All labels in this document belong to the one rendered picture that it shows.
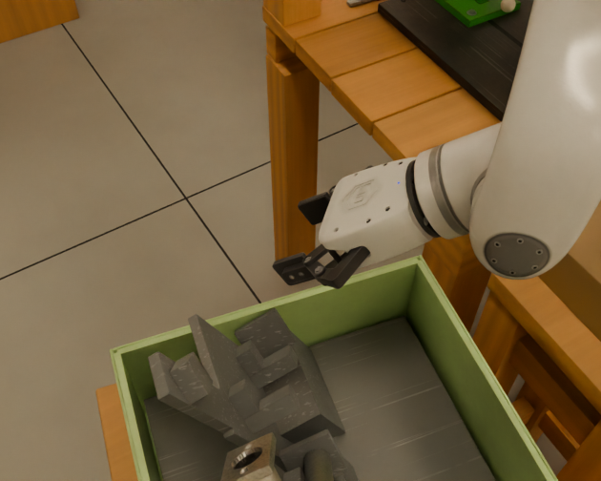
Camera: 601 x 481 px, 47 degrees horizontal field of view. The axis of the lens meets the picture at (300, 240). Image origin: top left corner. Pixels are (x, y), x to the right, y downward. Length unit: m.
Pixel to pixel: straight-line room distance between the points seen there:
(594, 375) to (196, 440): 0.53
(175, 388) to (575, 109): 0.39
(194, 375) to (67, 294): 1.55
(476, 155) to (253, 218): 1.69
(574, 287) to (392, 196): 0.47
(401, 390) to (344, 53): 0.70
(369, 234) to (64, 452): 1.40
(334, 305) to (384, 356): 0.11
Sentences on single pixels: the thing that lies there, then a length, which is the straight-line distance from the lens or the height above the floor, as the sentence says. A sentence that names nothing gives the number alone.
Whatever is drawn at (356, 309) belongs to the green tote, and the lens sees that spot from 0.95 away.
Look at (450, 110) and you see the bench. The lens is 1.27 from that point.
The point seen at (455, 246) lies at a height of 0.82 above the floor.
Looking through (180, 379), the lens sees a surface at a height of 1.13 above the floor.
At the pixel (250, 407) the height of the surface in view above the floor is 1.02.
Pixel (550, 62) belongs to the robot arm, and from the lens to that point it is 0.49.
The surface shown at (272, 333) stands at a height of 0.94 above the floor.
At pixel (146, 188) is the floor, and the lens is 2.38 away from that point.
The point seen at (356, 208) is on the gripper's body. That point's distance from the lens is 0.65.
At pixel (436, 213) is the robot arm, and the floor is 1.24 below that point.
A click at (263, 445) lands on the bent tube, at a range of 0.54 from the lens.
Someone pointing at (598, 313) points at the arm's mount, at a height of 0.89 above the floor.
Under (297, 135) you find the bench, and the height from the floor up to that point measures 0.58.
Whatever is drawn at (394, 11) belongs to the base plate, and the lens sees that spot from 1.47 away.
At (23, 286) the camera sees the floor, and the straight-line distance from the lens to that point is 2.22.
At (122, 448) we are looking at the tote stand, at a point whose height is 0.79.
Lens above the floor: 1.68
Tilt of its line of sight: 51 degrees down
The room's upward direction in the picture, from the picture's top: straight up
